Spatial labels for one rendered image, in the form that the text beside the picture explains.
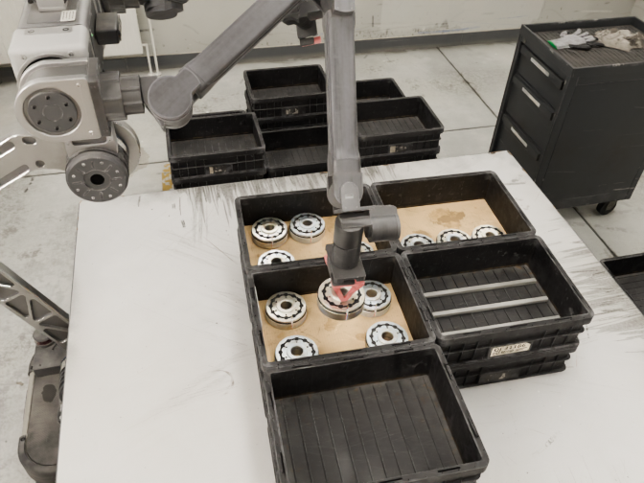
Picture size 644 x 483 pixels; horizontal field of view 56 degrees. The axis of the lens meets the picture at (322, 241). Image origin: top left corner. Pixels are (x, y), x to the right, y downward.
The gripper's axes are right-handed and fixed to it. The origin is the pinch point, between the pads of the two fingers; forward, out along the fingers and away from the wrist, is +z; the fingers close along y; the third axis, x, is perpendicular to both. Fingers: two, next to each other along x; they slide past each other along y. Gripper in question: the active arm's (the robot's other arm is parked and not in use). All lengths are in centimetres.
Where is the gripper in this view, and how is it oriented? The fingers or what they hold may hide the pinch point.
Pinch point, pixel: (341, 289)
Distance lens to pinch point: 129.6
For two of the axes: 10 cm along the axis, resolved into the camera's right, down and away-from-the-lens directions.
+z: -0.6, 7.3, 6.8
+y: -1.8, -6.8, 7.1
